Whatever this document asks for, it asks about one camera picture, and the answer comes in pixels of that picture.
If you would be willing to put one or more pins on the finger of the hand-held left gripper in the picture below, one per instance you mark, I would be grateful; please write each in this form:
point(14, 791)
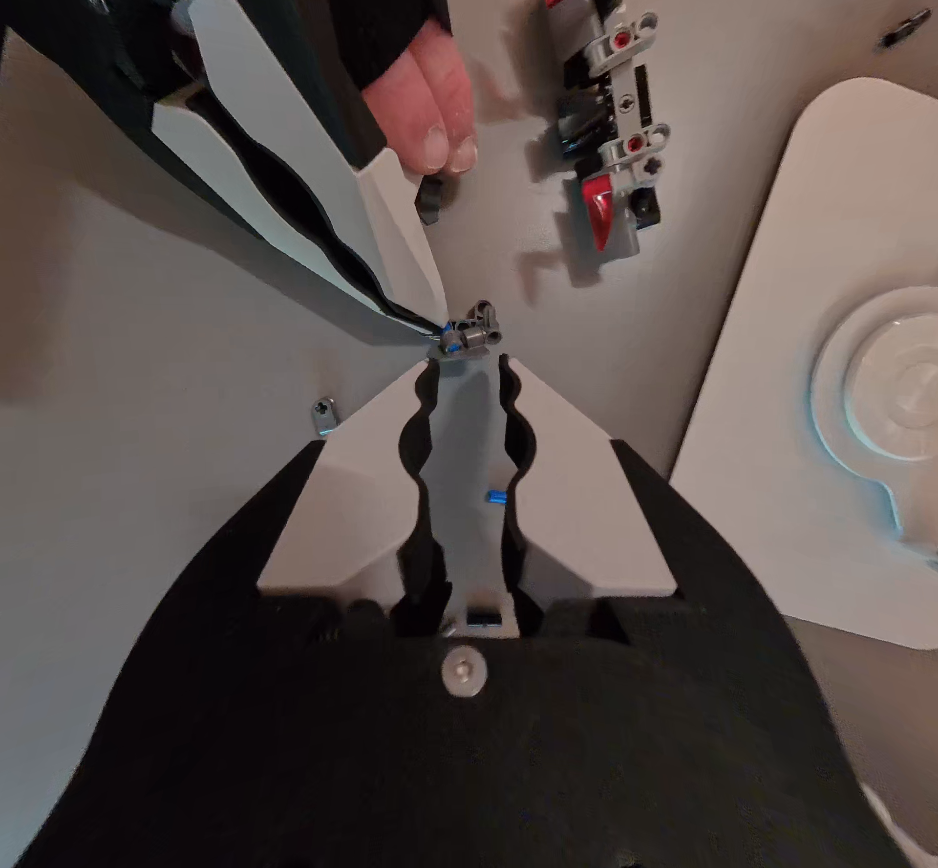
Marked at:
point(293, 120)
point(220, 164)

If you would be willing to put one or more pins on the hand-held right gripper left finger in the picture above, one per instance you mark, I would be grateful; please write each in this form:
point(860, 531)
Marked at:
point(344, 501)

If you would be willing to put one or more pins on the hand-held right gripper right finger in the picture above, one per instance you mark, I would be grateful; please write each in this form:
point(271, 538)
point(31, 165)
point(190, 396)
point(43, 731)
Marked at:
point(586, 516)

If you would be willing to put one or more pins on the small grey lego assembly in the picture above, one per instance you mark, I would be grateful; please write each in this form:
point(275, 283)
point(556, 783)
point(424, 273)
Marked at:
point(473, 333)

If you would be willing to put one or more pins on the grey and red lego assembly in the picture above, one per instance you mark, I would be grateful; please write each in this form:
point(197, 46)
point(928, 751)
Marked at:
point(615, 98)

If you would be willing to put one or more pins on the light grey lego connector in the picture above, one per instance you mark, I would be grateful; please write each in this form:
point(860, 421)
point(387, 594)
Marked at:
point(323, 417)

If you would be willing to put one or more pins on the black lego piece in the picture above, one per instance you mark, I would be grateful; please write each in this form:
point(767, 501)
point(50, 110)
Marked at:
point(903, 30)
point(429, 201)

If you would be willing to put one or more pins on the person's left hand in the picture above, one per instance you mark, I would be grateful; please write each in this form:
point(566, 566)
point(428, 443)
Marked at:
point(440, 113)

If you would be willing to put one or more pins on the white book stand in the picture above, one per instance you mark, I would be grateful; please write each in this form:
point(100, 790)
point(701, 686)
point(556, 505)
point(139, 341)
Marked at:
point(806, 369)

